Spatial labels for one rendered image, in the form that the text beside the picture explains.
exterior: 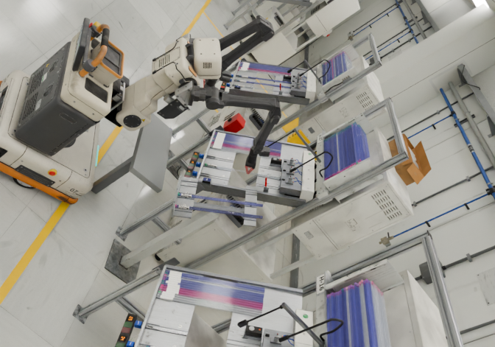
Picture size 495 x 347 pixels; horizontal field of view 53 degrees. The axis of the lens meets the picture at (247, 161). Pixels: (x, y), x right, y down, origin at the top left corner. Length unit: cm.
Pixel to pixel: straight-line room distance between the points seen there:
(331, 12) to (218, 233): 478
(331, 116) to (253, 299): 237
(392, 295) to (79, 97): 181
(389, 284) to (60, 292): 180
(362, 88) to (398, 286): 229
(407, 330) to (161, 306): 110
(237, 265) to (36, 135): 161
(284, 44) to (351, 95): 340
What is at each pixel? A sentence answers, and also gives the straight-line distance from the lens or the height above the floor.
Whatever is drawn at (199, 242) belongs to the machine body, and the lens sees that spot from 352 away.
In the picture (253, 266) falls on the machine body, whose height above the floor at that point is 59.
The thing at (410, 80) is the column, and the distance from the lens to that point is 632.
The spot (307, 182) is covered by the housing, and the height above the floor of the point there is 126.
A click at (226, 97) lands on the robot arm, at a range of 275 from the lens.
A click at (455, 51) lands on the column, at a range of 630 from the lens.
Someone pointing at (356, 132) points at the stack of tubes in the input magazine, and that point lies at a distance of 338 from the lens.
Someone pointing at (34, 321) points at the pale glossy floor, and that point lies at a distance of 297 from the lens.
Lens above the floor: 233
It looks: 24 degrees down
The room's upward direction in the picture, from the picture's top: 59 degrees clockwise
